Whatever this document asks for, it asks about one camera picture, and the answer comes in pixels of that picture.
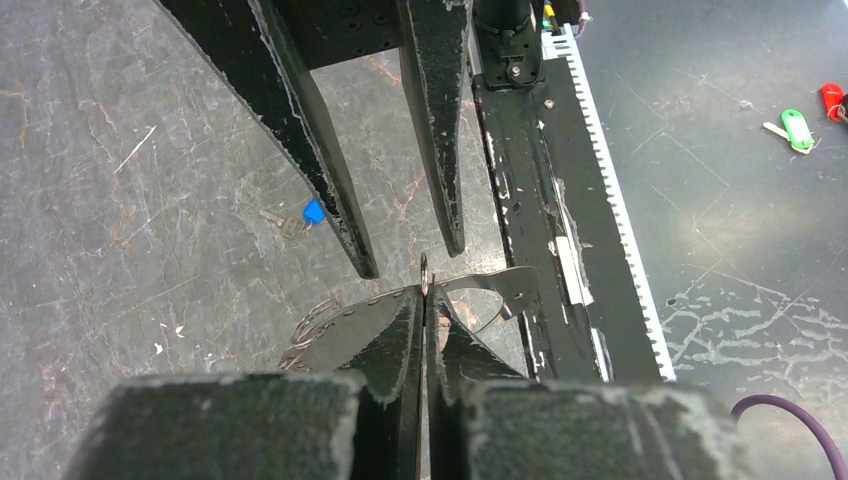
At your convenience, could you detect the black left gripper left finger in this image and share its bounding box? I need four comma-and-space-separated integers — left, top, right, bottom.
66, 286, 424, 479

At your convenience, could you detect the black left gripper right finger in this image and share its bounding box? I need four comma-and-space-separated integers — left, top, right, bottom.
425, 287, 754, 479

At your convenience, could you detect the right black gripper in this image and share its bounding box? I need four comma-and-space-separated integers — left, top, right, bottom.
160, 0, 472, 279

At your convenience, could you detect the blue tagged key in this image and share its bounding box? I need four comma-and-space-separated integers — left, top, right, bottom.
259, 199, 327, 239

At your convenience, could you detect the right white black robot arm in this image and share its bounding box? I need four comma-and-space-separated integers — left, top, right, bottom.
161, 1, 544, 279

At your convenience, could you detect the green tagged key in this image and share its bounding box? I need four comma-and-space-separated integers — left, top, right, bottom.
762, 109, 817, 155

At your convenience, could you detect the red object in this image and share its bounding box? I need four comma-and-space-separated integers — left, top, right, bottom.
820, 82, 847, 123

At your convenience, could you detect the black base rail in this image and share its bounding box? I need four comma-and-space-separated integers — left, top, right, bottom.
472, 37, 665, 381

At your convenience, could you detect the white toothed cable duct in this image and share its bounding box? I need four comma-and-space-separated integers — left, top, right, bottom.
541, 27, 677, 381

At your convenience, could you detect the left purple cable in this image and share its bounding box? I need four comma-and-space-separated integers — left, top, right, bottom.
730, 394, 848, 480

